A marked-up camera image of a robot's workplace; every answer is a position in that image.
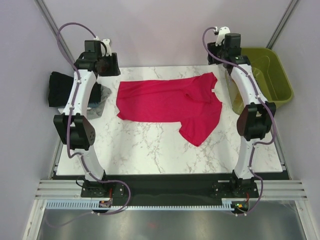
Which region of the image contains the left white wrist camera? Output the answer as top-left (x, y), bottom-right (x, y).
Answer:
top-left (94, 37), bottom-right (112, 57)

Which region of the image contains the folded grey t shirt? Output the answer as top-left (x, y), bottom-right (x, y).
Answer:
top-left (86, 86), bottom-right (112, 120)

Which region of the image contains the left vertical aluminium post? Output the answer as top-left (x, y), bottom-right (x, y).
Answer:
top-left (34, 0), bottom-right (77, 72)

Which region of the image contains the right vertical aluminium post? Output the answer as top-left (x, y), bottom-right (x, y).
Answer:
top-left (266, 0), bottom-right (300, 50)

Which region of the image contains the folded black t shirt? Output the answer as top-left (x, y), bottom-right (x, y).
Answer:
top-left (48, 71), bottom-right (102, 108)

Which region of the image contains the white slotted cable duct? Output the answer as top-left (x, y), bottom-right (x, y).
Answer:
top-left (45, 199), bottom-right (244, 211)

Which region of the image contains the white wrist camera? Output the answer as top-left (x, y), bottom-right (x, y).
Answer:
top-left (213, 26), bottom-right (230, 46)
top-left (94, 37), bottom-right (112, 57)

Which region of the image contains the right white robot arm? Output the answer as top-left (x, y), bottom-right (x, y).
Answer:
top-left (203, 27), bottom-right (277, 198)

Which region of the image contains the vertical aluminium post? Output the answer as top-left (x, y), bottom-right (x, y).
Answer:
top-left (266, 0), bottom-right (300, 50)
top-left (34, 0), bottom-right (77, 72)

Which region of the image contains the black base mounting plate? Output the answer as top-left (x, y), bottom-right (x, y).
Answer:
top-left (80, 174), bottom-right (260, 207)

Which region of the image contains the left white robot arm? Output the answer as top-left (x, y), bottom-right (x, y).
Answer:
top-left (53, 38), bottom-right (121, 198)

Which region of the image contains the olive green plastic basket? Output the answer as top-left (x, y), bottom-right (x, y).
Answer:
top-left (224, 47), bottom-right (294, 115)

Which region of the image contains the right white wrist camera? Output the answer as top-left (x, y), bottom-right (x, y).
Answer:
top-left (213, 26), bottom-right (230, 46)

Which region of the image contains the pink red t shirt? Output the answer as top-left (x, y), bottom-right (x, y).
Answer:
top-left (116, 72), bottom-right (223, 147)

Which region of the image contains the aluminium frame rail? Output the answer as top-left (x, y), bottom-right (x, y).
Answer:
top-left (35, 180), bottom-right (307, 201)

